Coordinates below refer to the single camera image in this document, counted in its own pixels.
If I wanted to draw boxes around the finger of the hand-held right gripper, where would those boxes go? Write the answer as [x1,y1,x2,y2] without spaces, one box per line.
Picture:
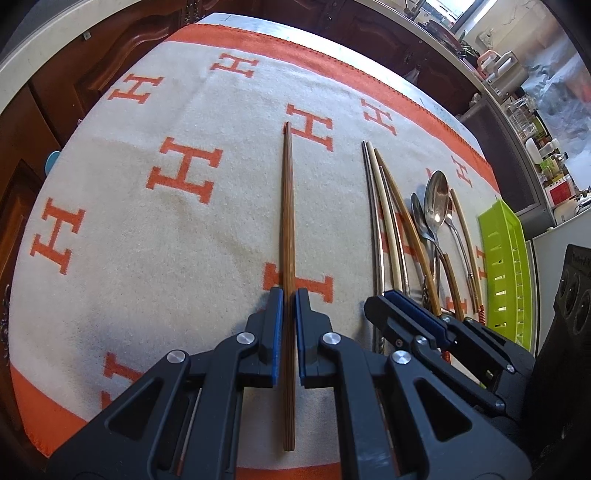
[364,295,507,417]
[385,290,537,408]

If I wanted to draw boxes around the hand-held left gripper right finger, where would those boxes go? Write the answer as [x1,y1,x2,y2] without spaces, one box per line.
[294,287,532,480]

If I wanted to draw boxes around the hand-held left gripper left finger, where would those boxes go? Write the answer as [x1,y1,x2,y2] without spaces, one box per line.
[46,286,284,480]

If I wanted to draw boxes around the green plastic utensil tray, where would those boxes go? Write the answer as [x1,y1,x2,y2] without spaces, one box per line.
[477,196,539,356]

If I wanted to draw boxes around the dark brown wooden chopstick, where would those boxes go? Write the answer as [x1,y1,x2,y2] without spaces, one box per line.
[281,121,297,452]

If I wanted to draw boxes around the grey refrigerator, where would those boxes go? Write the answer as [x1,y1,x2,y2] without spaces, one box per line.
[531,185,591,356]

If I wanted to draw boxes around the amber bamboo chopstick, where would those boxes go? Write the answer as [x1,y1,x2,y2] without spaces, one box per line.
[374,148,444,319]

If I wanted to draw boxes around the small metal spoon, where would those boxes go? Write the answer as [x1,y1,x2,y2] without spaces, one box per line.
[443,196,478,315]

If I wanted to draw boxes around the large metal spoon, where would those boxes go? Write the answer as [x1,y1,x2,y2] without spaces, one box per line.
[424,169,452,301]

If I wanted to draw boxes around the orange white printed blanket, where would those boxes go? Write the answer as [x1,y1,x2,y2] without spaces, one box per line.
[9,23,504,480]

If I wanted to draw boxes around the red label container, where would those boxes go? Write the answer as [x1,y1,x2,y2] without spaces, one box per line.
[547,178,575,206]

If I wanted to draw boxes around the clear bottle green label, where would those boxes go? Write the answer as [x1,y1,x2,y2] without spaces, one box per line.
[540,154,566,181]

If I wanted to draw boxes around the white bowl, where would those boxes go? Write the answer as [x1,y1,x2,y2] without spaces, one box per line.
[525,137,550,163]

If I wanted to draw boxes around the black oven appliance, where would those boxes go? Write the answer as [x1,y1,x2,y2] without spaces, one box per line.
[457,95,559,229]

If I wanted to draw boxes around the glass jar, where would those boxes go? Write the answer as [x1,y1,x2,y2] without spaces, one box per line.
[508,97,534,134]

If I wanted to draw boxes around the steel electric kettle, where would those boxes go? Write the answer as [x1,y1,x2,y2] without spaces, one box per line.
[489,52,527,95]

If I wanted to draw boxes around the pink white kettle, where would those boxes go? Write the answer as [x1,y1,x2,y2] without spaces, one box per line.
[475,50,497,79]

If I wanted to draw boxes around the red pan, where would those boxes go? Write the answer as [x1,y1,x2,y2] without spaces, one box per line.
[425,21,465,54]

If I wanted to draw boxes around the brown wooden cabinets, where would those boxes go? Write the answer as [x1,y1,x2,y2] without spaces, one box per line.
[0,0,481,416]

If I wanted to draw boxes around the kitchen window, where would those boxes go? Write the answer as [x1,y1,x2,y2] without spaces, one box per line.
[425,0,490,19]

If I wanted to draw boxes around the white kitchen countertop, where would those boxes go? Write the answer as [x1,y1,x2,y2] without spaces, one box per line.
[0,0,158,116]

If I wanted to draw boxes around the plastic sheet wall cover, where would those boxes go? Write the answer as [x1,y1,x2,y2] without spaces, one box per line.
[517,28,591,176]

